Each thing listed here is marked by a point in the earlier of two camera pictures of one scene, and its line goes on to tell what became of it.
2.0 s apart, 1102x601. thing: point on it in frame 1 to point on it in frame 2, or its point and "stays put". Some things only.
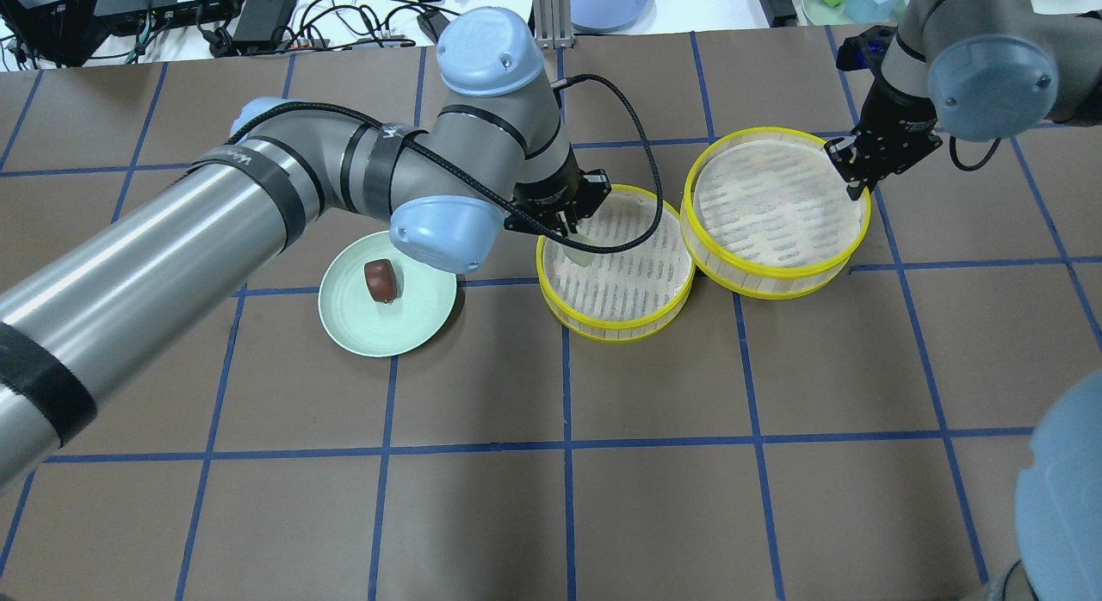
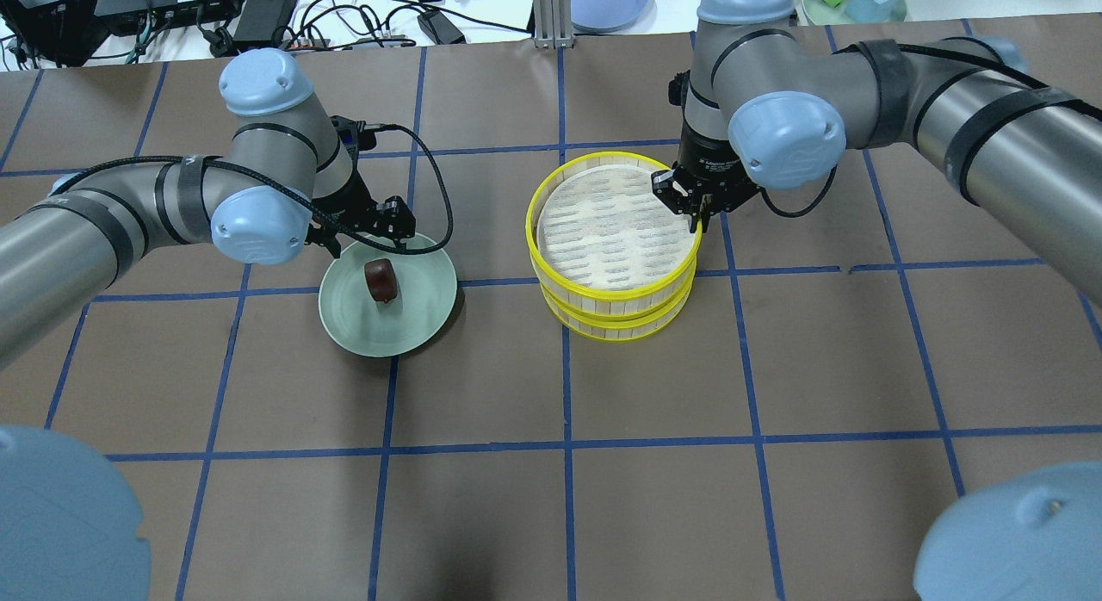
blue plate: x=613 y=7 stays put
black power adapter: x=432 y=22 stays put
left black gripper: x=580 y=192 to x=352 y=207
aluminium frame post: x=551 y=8 stays put
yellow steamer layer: x=766 y=214 to x=598 y=235
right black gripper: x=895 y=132 to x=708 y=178
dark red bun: x=381 y=280 stays put
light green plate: x=424 y=297 stays put
